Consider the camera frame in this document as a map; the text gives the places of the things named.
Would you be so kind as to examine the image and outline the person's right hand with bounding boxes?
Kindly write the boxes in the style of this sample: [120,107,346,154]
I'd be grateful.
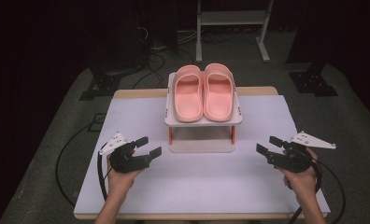
[279,147,320,201]

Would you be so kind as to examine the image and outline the black stand base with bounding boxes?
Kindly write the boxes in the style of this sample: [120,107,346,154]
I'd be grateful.
[78,66,121,102]
[288,63,339,98]

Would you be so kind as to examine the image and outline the hand-held gripper cable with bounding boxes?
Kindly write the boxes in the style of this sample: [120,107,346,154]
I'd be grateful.
[287,155,347,224]
[55,122,112,208]

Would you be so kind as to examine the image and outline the black floor cables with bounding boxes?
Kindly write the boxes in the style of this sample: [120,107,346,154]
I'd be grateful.
[131,26,195,90]

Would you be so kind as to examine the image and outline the pale lavender table mat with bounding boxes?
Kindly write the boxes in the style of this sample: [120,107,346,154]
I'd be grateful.
[74,94,332,216]

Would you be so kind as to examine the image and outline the pink slipper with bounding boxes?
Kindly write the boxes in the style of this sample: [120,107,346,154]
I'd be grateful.
[202,63,235,123]
[172,64,205,123]

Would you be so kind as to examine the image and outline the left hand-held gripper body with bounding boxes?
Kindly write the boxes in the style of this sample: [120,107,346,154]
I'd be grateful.
[98,131,152,175]

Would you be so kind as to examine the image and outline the white shoe rack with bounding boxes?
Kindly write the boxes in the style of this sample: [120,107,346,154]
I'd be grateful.
[164,71,244,154]

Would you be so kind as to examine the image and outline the right hand-held gripper cable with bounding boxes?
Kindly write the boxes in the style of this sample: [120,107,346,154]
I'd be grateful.
[287,155,347,224]

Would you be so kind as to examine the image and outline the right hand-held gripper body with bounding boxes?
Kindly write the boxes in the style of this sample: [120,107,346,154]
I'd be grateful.
[272,131,337,174]

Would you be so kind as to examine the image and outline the person's left hand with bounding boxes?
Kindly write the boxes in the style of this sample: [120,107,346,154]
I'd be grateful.
[106,148,144,201]

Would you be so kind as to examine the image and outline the white metal stand frame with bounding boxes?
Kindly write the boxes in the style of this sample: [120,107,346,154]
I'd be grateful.
[195,0,275,64]

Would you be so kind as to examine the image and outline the left hand-held gripper cable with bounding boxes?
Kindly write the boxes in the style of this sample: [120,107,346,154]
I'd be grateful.
[55,122,112,208]

